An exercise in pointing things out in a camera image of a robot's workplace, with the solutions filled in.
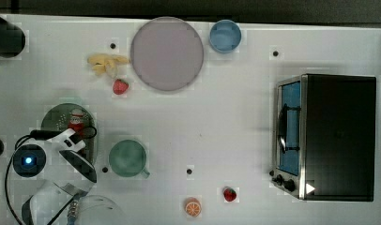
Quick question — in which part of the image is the small red strawberry toy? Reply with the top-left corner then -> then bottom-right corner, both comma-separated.
222,187 -> 237,203

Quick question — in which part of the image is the black cup with funnel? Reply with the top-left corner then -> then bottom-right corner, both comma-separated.
0,17 -> 26,58

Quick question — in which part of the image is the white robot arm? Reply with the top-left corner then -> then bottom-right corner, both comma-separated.
7,128 -> 129,225

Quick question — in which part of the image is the green mug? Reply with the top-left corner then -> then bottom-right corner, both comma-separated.
109,140 -> 150,178

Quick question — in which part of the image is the peeled banana toy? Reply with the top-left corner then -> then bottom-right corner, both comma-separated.
87,53 -> 130,78

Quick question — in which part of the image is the red ketchup bottle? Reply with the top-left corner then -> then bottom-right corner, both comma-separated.
68,109 -> 84,136

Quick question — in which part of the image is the green oval strainer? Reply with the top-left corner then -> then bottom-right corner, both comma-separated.
41,103 -> 98,164

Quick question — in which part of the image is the orange slice toy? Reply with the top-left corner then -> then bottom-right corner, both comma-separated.
184,197 -> 202,218

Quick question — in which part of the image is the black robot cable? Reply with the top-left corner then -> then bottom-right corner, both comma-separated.
4,126 -> 98,225

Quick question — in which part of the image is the grey round plate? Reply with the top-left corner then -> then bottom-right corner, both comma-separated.
130,17 -> 204,91

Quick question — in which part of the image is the silver toaster oven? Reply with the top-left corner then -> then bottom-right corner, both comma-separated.
269,73 -> 377,202

